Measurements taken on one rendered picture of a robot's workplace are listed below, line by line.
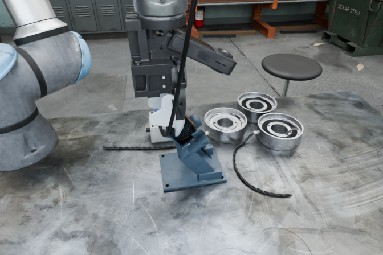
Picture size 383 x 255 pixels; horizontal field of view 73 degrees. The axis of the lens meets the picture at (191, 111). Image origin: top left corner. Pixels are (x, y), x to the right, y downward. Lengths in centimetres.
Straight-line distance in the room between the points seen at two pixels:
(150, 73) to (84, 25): 358
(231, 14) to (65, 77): 406
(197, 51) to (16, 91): 38
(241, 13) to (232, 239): 430
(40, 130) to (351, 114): 80
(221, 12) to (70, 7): 223
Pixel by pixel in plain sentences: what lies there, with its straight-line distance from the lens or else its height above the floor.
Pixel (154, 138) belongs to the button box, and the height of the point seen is 81.
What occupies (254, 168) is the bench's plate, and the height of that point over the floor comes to 80.
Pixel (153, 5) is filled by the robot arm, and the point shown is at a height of 114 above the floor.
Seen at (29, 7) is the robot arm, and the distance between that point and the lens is 66.
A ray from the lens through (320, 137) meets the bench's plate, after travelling 72.
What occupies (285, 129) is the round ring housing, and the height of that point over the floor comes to 82.
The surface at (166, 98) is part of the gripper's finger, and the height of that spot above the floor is 100.
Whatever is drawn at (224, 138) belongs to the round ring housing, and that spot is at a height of 82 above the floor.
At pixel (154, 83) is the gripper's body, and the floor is 103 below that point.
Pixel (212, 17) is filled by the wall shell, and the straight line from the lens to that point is 449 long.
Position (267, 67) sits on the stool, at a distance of 151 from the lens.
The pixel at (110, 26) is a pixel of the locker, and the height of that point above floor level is 19.
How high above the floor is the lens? 121
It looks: 34 degrees down
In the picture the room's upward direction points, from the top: straight up
